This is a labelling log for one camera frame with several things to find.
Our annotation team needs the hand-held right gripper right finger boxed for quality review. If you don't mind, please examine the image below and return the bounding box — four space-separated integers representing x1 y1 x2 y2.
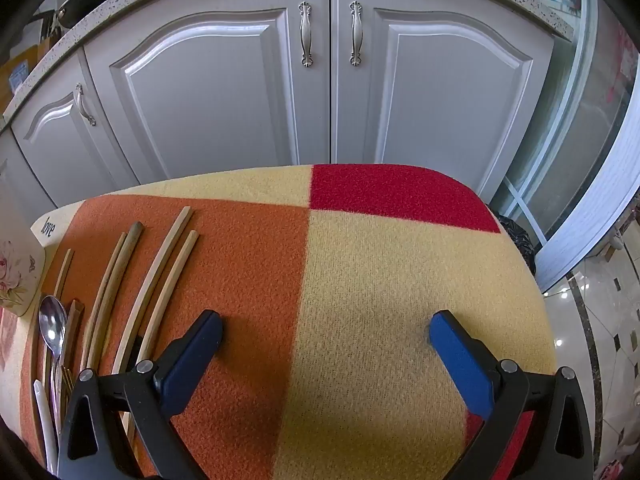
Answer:
429 310 596 480

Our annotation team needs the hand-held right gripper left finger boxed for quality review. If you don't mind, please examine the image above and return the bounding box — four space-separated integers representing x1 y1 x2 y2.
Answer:
57 310 224 480

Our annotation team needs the light wooden chopstick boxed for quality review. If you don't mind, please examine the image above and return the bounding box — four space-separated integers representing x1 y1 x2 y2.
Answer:
111 206 194 375
132 230 200 366
80 232 128 373

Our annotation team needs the dark-tipped wooden chopstick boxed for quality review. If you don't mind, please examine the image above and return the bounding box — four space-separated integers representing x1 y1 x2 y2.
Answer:
86 222 144 372

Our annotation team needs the floral white utensil holder box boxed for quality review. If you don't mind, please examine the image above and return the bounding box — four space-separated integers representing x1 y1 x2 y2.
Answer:
0 200 83 317

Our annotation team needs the checkered orange yellow red blanket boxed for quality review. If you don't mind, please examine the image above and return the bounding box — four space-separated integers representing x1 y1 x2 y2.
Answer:
0 164 558 480

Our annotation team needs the dark brown chopstick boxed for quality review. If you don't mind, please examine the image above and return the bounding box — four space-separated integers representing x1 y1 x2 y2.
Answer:
62 300 85 386

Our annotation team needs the black trash bag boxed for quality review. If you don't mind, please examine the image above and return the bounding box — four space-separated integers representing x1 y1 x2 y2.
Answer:
492 212 537 276

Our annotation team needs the metal spoon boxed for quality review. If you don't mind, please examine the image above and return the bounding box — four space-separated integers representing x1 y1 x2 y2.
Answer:
39 296 69 421

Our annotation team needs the white plastic spoon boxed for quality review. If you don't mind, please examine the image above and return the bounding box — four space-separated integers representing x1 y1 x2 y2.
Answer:
32 379 58 476

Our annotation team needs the grey cabinet door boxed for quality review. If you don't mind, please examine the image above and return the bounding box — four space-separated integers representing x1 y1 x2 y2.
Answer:
330 0 556 201
82 0 333 191
0 130 66 226
10 50 141 206

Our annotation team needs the sliding glass door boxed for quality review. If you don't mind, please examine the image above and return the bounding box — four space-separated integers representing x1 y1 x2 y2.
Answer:
480 0 640 296

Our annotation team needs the cardboard box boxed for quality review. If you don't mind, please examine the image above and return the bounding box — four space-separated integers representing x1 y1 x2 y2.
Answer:
0 45 43 111

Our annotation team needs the metal cabinet handle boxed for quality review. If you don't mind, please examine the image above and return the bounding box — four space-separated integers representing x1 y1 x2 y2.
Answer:
298 1 316 67
348 1 364 67
75 83 97 127

